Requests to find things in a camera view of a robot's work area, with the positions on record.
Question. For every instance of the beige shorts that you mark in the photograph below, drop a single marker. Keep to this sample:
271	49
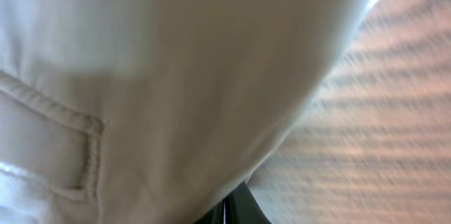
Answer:
153	111

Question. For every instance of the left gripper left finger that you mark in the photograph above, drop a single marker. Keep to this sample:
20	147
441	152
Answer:
211	217

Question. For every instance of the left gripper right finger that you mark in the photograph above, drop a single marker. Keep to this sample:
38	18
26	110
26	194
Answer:
240	207

